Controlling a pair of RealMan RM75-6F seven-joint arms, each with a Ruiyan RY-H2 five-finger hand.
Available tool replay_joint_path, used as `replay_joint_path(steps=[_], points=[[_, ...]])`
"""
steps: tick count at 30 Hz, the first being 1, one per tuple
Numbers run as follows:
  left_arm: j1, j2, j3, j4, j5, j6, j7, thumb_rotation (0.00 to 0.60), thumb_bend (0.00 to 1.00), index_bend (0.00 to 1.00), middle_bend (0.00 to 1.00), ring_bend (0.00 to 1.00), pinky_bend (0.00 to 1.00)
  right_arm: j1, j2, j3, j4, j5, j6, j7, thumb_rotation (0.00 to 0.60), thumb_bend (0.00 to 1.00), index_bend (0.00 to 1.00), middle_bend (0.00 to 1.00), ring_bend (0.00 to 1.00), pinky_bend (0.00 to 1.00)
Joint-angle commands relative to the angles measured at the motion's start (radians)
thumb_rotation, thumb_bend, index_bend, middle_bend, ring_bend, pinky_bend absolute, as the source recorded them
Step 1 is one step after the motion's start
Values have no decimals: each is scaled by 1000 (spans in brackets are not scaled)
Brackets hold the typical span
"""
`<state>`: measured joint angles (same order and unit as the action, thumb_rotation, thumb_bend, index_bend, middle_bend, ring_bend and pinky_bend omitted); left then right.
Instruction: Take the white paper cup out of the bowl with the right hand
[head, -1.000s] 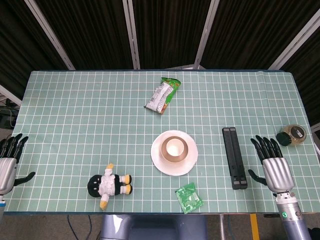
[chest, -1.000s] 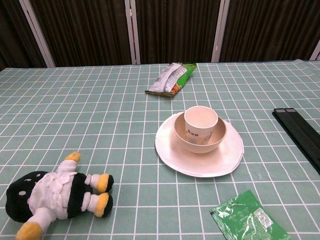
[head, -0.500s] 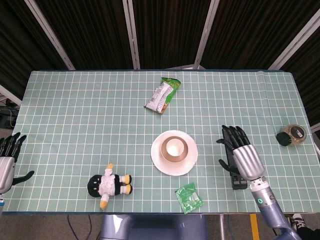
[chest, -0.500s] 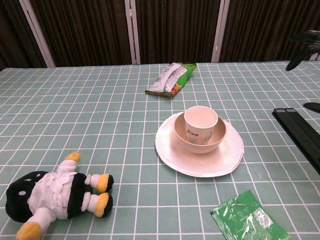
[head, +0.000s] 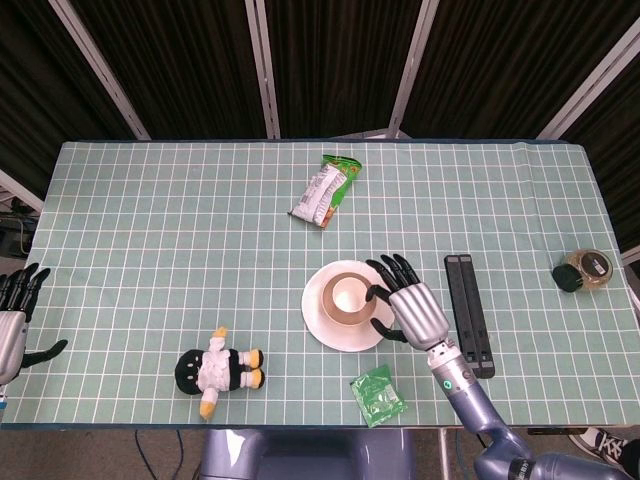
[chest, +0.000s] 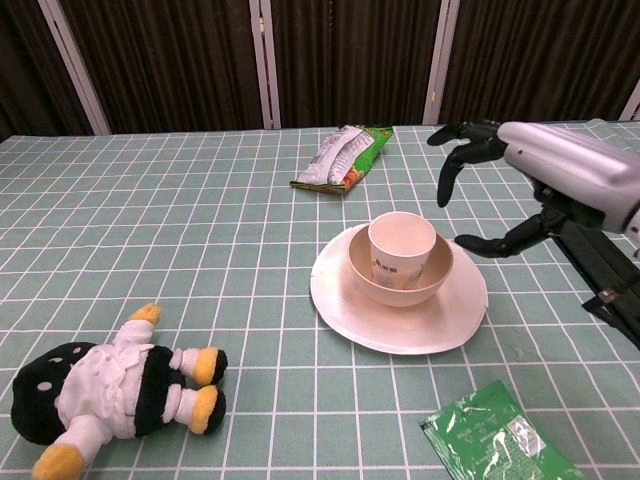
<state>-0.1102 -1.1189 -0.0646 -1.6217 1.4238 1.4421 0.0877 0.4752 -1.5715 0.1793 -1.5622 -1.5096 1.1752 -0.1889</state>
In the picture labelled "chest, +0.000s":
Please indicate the white partition frame post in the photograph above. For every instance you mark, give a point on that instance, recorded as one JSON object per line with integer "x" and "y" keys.
{"x": 631, "y": 102}
{"x": 75, "y": 65}
{"x": 440, "y": 60}
{"x": 265, "y": 62}

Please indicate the dark brown curtain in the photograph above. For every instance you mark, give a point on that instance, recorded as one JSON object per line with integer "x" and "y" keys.
{"x": 170, "y": 60}

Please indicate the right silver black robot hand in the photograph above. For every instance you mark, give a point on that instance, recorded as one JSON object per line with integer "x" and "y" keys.
{"x": 560, "y": 150}

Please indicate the black white plush toy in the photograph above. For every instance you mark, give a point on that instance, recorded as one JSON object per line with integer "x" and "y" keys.
{"x": 115, "y": 385}

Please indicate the green foil packet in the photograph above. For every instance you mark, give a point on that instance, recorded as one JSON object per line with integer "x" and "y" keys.
{"x": 495, "y": 440}

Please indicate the white paper cup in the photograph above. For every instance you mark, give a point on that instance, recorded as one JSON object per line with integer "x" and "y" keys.
{"x": 400, "y": 250}

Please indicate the green checkered tablecloth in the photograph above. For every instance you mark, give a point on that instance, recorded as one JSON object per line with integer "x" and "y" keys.
{"x": 200, "y": 225}

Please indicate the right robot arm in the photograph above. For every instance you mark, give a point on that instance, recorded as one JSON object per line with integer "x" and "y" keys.
{"x": 607, "y": 280}

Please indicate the white paper plate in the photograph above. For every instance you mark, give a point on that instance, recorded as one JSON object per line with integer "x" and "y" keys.
{"x": 400, "y": 320}

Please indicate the beige bowl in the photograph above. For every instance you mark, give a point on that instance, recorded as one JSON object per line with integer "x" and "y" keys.
{"x": 400, "y": 280}

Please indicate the green white snack bag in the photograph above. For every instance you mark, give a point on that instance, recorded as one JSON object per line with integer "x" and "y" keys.
{"x": 345, "y": 157}

